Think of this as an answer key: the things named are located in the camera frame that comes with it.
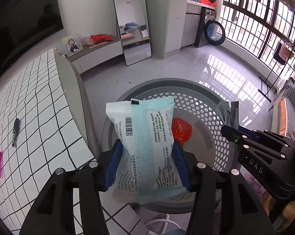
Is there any white cable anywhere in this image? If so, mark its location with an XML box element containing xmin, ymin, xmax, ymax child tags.
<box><xmin>145</xmin><ymin>213</ymin><xmax>181</xmax><ymax>235</ymax></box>

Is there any dark spiky rubber tube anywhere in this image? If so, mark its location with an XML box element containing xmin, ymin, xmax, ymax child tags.
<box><xmin>12</xmin><ymin>118</ymin><xmax>20</xmax><ymax>147</ymax></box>

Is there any black wall television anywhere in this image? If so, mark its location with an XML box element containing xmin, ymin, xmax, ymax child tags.
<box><xmin>0</xmin><ymin>0</ymin><xmax>64</xmax><ymax>78</ymax></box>

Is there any red plastic bag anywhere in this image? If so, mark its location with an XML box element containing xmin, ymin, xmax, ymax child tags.
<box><xmin>171</xmin><ymin>117</ymin><xmax>193</xmax><ymax>146</ymax></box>

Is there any standing floor mirror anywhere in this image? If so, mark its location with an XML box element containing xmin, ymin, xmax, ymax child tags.
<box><xmin>113</xmin><ymin>0</ymin><xmax>152</xmax><ymax>66</ymax></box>

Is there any person's right hand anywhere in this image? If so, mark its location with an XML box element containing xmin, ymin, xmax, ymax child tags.
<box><xmin>261</xmin><ymin>191</ymin><xmax>295</xmax><ymax>223</ymax></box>

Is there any tall grey cabinet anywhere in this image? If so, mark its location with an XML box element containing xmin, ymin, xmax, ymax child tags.
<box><xmin>146</xmin><ymin>0</ymin><xmax>187</xmax><ymax>59</ymax></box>

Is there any low grey tv cabinet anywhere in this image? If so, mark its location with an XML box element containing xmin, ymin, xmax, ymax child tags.
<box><xmin>65</xmin><ymin>36</ymin><xmax>123</xmax><ymax>74</ymax></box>

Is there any grey foil wrapper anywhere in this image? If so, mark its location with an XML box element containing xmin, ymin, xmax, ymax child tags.
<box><xmin>216</xmin><ymin>101</ymin><xmax>239</xmax><ymax>129</ymax></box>

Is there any framed child photo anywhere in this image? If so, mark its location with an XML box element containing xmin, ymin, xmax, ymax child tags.
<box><xmin>61</xmin><ymin>36</ymin><xmax>83</xmax><ymax>57</ymax></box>

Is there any front-load washing machine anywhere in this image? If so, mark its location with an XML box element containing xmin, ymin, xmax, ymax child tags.
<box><xmin>194</xmin><ymin>7</ymin><xmax>226</xmax><ymax>48</ymax></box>

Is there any white blue snack packet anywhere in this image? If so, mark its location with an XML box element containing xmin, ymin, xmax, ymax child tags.
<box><xmin>106</xmin><ymin>96</ymin><xmax>186</xmax><ymax>204</ymax></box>

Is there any purple fluffy rug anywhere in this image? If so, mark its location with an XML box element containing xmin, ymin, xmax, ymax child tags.
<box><xmin>239</xmin><ymin>173</ymin><xmax>271</xmax><ymax>214</ymax></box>

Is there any orange basin on counter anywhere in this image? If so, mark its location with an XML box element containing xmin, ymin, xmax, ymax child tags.
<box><xmin>199</xmin><ymin>0</ymin><xmax>217</xmax><ymax>7</ymax></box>

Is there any red bag on cabinet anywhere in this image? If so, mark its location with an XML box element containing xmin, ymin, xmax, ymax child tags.
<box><xmin>90</xmin><ymin>34</ymin><xmax>114</xmax><ymax>44</ymax></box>

